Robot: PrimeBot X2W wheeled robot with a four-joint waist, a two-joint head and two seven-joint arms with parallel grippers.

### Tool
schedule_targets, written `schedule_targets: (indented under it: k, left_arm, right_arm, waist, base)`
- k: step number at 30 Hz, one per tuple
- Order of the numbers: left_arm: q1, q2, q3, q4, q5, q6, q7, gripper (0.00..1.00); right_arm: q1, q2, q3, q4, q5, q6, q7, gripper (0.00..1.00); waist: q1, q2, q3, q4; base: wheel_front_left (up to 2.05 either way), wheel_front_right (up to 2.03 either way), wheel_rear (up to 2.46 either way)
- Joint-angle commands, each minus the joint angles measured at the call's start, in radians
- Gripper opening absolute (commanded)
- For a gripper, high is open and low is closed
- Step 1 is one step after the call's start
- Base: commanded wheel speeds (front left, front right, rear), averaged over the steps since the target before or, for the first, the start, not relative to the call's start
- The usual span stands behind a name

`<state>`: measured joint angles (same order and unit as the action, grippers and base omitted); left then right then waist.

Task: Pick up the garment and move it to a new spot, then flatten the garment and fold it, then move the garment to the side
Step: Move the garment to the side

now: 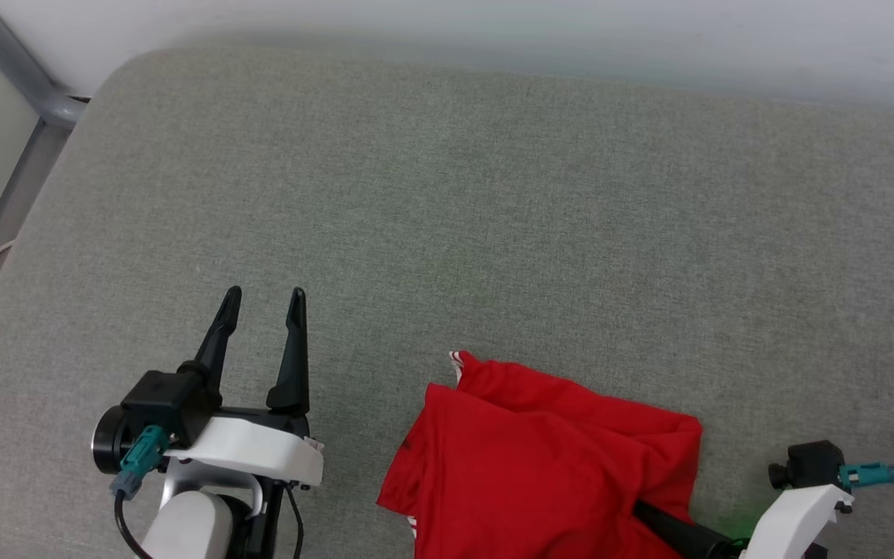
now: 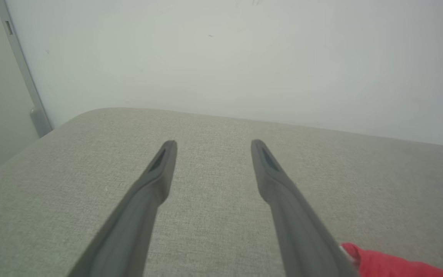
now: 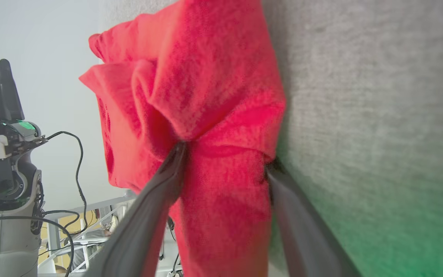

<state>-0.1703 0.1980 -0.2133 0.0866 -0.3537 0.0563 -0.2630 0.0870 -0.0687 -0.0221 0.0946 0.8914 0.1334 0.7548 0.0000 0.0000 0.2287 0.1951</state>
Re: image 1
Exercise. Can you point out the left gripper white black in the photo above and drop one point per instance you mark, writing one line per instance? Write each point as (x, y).
(261, 446)

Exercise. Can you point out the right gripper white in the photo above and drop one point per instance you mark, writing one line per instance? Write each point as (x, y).
(796, 520)

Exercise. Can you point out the red garment with striped trim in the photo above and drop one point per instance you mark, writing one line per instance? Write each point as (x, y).
(532, 466)

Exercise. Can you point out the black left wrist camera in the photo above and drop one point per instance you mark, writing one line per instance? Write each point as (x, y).
(160, 407)

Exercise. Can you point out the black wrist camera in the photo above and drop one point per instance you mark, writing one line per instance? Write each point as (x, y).
(160, 407)
(812, 464)

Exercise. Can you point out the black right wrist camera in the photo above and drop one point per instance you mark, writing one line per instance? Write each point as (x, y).
(812, 464)

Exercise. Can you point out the teal left camera connector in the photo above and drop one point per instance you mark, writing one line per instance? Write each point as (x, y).
(140, 458)

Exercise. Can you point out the teal camera connector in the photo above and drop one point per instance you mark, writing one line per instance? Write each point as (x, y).
(140, 458)
(870, 473)

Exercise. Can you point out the teal right camera connector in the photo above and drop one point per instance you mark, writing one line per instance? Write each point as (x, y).
(870, 473)

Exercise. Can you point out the grey flat frame bar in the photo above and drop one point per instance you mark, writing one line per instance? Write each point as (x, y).
(5, 225)

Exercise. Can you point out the grey metal frame tube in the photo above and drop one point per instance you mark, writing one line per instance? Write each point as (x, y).
(24, 70)

